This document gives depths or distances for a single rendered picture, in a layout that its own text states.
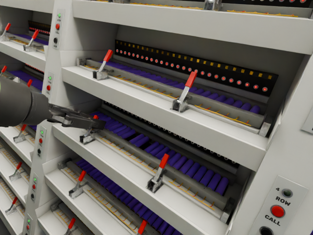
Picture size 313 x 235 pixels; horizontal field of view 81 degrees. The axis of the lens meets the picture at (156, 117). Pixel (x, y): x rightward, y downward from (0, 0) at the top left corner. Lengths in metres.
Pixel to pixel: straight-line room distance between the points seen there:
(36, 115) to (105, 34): 0.43
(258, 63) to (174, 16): 0.25
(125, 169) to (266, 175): 0.33
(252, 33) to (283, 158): 0.21
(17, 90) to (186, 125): 0.33
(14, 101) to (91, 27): 0.40
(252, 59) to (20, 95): 0.53
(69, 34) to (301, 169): 0.66
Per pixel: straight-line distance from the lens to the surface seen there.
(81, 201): 0.70
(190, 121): 0.37
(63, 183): 0.77
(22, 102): 0.43
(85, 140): 0.60
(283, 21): 0.37
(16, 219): 1.23
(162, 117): 0.40
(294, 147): 0.35
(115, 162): 0.53
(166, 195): 0.47
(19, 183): 1.11
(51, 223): 0.92
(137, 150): 0.54
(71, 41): 0.69
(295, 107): 0.34
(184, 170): 0.51
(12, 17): 1.36
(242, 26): 0.37
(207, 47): 0.59
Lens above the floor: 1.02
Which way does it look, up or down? 13 degrees down
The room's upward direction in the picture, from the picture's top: 17 degrees clockwise
